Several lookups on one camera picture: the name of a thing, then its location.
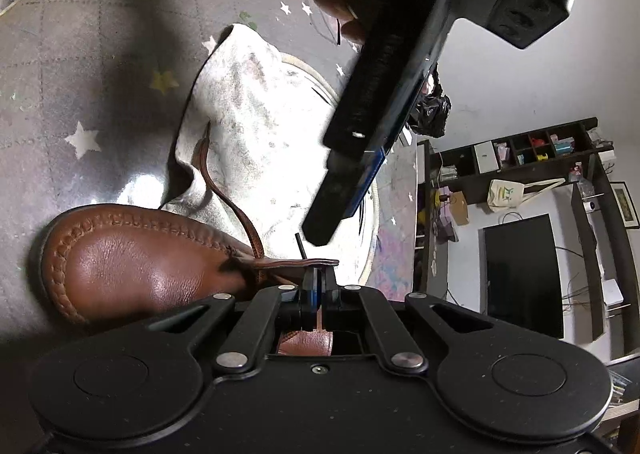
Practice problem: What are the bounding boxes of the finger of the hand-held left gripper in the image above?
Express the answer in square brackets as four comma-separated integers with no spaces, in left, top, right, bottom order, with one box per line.
[302,148,387,247]

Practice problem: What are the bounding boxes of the black flat screen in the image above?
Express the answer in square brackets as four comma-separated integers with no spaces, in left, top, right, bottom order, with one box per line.
[481,213,566,341]

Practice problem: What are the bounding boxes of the white dirty cloth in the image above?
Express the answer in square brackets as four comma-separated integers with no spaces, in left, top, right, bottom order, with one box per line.
[159,23,372,262]

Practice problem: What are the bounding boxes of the marbled painted board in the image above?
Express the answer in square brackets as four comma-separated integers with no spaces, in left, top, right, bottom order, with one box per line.
[372,141,421,288]

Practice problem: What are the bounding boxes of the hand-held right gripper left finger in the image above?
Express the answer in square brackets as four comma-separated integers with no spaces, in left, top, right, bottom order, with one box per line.
[144,270,319,377]

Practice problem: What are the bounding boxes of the framed picture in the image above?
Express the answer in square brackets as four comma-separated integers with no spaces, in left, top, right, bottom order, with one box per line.
[609,181,640,229]

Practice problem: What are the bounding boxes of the black plastic bag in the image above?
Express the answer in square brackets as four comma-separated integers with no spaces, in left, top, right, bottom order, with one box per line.
[407,67,453,137]

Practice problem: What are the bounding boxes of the grey star-patterned mat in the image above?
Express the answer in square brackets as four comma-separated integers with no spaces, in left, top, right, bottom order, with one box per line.
[0,0,418,340]

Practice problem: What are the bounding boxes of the round white tray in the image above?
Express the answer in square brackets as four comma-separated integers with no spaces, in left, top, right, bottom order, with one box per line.
[250,52,383,287]

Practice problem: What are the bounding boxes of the brown leather shoe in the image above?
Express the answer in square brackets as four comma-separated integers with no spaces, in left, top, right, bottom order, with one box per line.
[37,203,335,358]

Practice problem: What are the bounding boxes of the brown leather shoelace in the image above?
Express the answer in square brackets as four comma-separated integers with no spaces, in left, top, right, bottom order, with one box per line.
[199,123,340,285]

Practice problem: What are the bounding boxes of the white router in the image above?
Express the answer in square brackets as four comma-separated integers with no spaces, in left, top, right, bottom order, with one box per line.
[602,279,626,310]

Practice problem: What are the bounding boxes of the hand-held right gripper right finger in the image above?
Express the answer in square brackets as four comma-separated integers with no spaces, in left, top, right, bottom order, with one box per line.
[319,267,502,378]

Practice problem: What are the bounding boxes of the dark wooden shelf unit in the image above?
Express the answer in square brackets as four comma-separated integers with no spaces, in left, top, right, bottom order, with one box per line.
[417,117,640,366]

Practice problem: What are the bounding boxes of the white tote bag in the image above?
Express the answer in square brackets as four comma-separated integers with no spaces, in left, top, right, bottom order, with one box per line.
[487,177,567,214]

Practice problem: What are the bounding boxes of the white box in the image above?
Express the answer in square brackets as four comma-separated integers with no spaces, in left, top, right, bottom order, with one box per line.
[473,140,501,173]

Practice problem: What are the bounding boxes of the small cardboard box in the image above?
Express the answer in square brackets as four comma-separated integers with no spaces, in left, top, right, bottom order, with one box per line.
[447,190,471,227]

